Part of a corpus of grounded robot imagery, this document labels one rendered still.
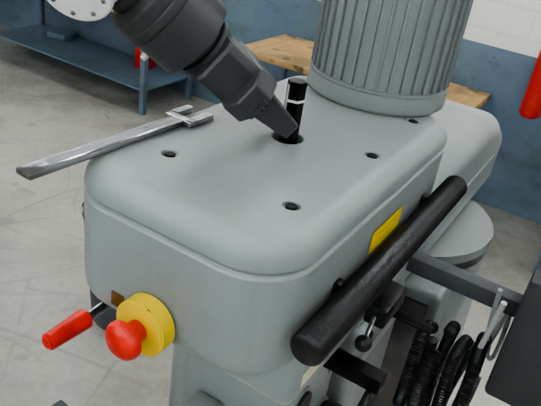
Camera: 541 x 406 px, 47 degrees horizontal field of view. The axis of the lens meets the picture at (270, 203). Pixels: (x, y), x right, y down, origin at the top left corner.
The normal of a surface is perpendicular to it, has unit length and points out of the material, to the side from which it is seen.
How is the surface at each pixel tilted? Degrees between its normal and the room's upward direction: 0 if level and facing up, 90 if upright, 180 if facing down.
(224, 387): 90
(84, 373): 0
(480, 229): 0
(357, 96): 90
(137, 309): 90
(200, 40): 86
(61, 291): 0
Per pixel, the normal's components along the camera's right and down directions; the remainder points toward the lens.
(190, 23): 0.45, 0.34
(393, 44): -0.12, 0.47
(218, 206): 0.14, -0.87
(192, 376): -0.53, 0.35
